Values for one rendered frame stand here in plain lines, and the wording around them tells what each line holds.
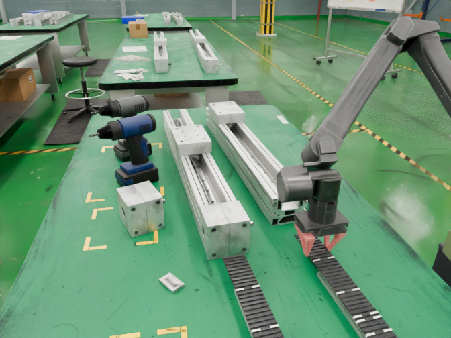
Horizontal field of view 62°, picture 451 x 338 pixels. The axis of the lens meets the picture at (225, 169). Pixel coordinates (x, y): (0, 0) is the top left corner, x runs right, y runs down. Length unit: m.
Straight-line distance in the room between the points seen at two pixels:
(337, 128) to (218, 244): 0.37
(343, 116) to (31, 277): 0.76
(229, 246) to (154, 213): 0.22
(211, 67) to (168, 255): 1.95
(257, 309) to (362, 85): 0.53
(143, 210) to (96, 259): 0.16
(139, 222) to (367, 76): 0.64
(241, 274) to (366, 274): 0.28
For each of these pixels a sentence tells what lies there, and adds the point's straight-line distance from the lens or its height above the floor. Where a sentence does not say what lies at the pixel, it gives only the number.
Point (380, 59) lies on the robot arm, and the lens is 0.98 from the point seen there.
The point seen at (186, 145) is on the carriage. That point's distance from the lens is 1.18.
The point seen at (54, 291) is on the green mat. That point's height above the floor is 0.78.
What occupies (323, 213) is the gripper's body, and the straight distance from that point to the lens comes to 0.81.
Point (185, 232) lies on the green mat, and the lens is 0.99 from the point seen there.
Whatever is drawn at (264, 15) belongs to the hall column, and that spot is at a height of 0.54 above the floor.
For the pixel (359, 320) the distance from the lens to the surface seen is 0.76.
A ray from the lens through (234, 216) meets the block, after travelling 0.87.
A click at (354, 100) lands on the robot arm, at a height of 1.12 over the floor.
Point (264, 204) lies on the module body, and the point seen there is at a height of 0.81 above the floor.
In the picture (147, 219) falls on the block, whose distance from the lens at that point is 0.98.
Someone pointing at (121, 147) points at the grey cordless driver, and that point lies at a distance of 1.38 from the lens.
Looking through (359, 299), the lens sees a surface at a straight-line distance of 0.81.
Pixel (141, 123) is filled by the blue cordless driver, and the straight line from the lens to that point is 1.14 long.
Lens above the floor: 1.36
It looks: 27 degrees down
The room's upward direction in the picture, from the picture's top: straight up
